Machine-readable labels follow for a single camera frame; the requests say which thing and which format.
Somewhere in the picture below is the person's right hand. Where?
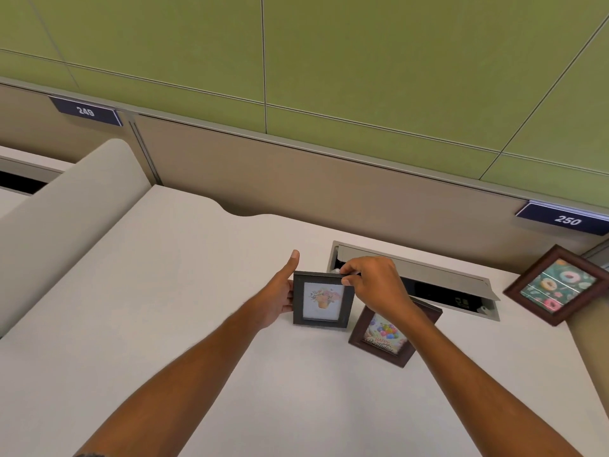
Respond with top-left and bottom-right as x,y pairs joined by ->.
340,256 -> 416,325

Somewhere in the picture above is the person's left hand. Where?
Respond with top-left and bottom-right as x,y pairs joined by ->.
251,249 -> 301,331

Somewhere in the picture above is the black flower picture frame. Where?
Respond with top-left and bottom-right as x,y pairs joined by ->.
292,270 -> 357,332

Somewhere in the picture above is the person's left forearm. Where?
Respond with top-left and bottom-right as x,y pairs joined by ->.
74,301 -> 268,457

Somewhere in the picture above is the person's right forearm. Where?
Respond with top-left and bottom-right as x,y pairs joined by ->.
379,303 -> 609,457

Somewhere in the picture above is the beige desk partition panel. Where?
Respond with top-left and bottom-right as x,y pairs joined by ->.
129,109 -> 609,277
0,77 -> 139,169

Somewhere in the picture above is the blue number sign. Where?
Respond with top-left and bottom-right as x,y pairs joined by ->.
49,95 -> 123,127
515,201 -> 609,236

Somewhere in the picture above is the beige curved desk divider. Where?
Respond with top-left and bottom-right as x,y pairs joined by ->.
568,242 -> 609,420
0,139 -> 153,338

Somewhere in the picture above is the brown balloon picture frame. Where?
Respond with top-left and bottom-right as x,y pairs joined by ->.
348,296 -> 443,369

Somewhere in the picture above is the grey desk cable hatch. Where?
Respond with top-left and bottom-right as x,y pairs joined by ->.
326,241 -> 501,322
0,156 -> 65,195

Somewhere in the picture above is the brown donut picture frame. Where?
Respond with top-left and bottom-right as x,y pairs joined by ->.
503,244 -> 609,327

